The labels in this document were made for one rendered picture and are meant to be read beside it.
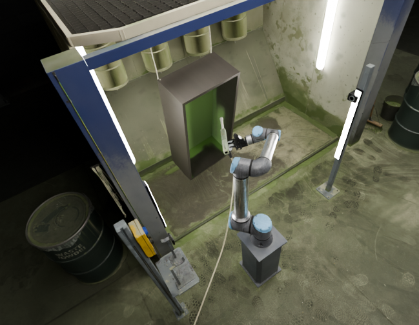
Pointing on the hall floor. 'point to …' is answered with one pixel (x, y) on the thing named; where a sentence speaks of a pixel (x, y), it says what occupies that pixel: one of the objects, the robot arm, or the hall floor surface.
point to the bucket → (388, 111)
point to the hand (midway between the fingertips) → (224, 145)
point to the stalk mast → (121, 228)
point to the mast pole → (352, 123)
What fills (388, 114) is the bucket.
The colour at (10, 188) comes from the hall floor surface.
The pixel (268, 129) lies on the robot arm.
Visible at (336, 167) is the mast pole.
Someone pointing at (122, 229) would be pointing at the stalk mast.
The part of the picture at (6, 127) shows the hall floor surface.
